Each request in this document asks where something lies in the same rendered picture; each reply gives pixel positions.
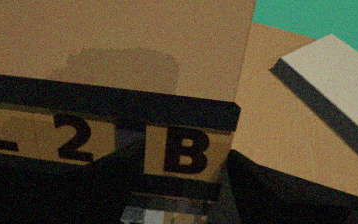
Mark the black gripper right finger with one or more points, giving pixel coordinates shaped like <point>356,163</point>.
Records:
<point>262,198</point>

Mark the beige flat rectangular slab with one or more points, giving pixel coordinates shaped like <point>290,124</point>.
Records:
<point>325,74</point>

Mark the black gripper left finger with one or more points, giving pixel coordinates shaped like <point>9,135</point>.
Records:
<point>96,193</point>

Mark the tan letter tile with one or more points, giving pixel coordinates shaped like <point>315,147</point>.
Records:
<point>17,131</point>
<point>186,152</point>
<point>73,137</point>

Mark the tan cardboard board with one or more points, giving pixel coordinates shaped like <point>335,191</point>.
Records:
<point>168,61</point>

